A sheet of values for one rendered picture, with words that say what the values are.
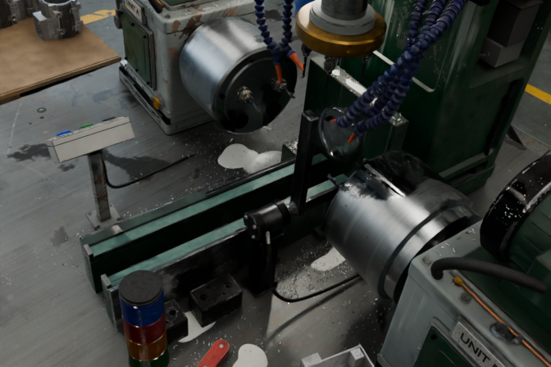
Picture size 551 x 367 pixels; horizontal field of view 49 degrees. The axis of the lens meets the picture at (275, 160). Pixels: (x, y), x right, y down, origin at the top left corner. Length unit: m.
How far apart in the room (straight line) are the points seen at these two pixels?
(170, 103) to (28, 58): 1.80
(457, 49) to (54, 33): 2.61
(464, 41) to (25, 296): 1.05
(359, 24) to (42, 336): 0.88
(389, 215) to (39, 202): 0.89
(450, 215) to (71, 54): 2.60
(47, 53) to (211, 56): 2.03
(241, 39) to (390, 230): 0.62
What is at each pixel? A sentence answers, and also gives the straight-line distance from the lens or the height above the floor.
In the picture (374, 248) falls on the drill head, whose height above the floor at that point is 1.08.
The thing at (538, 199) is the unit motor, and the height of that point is 1.34.
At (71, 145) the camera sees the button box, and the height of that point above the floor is 1.07.
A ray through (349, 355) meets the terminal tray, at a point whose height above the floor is 1.14.
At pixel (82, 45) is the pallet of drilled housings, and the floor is 0.15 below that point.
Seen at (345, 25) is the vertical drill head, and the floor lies 1.35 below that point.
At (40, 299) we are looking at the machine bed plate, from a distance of 1.42.
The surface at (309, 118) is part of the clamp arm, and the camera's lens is 1.10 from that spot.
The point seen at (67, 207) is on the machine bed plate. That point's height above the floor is 0.80.
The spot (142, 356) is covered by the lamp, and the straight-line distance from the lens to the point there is 0.96.
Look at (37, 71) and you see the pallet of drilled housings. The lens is 3.29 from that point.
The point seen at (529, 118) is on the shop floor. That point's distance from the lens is 3.60.
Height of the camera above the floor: 1.91
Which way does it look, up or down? 41 degrees down
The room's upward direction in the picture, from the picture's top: 6 degrees clockwise
